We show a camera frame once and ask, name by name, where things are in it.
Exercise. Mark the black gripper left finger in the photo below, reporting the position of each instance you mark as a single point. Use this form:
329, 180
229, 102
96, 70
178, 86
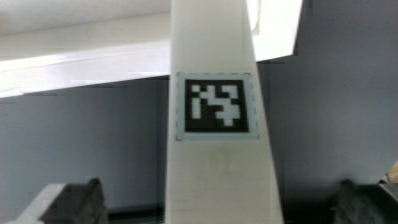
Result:
67, 204

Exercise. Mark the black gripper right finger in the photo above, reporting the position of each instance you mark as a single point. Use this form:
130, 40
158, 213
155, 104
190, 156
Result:
366, 203

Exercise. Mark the white desk top panel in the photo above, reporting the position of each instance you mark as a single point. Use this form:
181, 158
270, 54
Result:
32, 15

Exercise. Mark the white L-shaped fixture wall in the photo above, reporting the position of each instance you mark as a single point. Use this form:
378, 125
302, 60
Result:
89, 63

